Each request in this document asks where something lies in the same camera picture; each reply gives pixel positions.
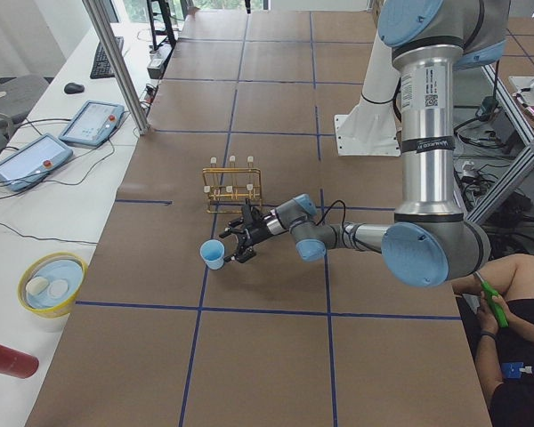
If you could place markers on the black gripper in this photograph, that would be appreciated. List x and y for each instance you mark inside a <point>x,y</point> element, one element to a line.
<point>256,232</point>

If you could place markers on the light blue plastic cup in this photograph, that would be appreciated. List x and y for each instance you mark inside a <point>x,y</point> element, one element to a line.
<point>212,253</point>

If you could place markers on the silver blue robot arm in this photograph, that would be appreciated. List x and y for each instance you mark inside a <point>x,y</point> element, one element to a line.
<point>406,107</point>

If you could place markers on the far blue teach pendant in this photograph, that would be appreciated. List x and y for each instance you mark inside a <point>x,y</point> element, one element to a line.
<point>93,124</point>

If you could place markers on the blue teach pendant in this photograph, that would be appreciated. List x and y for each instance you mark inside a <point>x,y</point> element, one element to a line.
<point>93,124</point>
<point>30,165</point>

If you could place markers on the black keyboard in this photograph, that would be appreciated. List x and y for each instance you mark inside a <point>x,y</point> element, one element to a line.
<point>101,67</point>

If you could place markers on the black computer mouse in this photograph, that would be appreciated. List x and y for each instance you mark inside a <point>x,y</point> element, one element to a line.
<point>73,88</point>

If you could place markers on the near blue teach pendant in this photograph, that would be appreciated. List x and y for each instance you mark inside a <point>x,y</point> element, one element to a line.
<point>30,165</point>

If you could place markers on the red cylinder bottle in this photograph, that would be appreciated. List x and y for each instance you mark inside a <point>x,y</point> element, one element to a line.
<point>16,363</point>

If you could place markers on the seated person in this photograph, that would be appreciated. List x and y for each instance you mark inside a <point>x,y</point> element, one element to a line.
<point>503,357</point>

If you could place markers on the gold wire cup holder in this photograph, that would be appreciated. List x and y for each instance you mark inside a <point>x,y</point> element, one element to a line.
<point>228,187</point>

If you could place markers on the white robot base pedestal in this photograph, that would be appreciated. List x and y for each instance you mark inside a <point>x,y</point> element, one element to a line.
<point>370,128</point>

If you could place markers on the aluminium frame post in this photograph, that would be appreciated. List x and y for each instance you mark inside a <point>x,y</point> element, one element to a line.
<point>103,29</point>

